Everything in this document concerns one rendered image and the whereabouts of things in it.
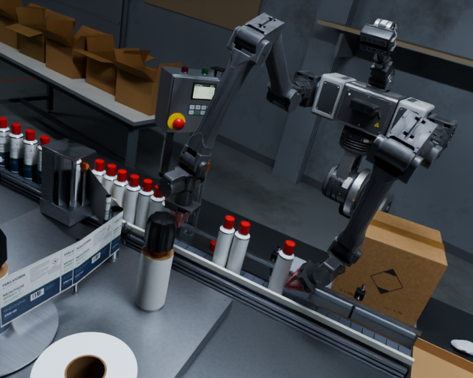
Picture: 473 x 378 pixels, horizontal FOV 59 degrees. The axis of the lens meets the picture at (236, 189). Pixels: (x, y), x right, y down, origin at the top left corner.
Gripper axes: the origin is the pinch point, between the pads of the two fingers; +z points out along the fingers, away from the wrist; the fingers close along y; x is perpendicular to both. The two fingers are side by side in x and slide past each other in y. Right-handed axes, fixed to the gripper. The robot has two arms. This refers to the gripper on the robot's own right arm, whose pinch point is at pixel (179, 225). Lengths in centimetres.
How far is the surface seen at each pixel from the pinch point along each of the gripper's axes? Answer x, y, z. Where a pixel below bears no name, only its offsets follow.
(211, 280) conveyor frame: 0.6, 15.5, 15.5
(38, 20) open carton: 185, -268, -1
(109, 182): 3.7, -32.5, -1.2
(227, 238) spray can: 3.9, 16.1, -0.8
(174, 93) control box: 6.0, -12.6, -40.2
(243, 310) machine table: -1.8, 29.6, 18.3
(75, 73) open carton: 152, -193, 21
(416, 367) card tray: 10, 84, 18
